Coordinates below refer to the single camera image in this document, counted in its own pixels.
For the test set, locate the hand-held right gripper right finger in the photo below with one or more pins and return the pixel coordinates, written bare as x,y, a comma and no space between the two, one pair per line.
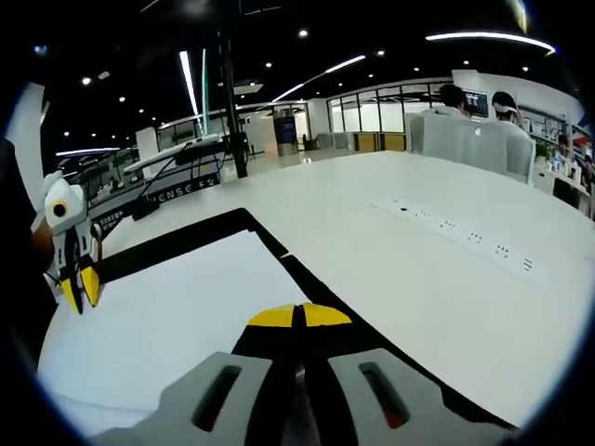
418,413

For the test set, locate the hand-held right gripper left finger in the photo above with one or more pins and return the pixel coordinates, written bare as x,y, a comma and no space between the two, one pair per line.
176,418

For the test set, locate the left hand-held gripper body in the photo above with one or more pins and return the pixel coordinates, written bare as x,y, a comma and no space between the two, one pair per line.
70,197

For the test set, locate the white bound document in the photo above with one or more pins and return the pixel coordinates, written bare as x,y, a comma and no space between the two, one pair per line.
186,302

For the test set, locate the person's left hand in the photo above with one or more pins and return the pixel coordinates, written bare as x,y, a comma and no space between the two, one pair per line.
42,244

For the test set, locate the white side table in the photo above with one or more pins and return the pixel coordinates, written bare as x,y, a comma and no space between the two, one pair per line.
176,155

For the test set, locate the black desk mat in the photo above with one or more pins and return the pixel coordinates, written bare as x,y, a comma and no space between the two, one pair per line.
209,232

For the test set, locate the straight ceiling light strip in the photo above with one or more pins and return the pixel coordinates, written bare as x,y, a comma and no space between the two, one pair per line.
188,88

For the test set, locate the white power strip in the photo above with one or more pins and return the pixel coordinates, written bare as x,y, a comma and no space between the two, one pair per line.
455,232

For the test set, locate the blue standing sign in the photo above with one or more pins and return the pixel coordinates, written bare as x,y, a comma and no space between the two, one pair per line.
284,132

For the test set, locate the yellow cabinet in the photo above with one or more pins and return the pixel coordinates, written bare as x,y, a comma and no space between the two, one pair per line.
376,141

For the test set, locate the curved ceiling light strip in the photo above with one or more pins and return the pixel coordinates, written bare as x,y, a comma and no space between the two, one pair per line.
488,37

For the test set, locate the wall display screen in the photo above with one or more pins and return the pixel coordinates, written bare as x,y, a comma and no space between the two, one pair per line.
479,103

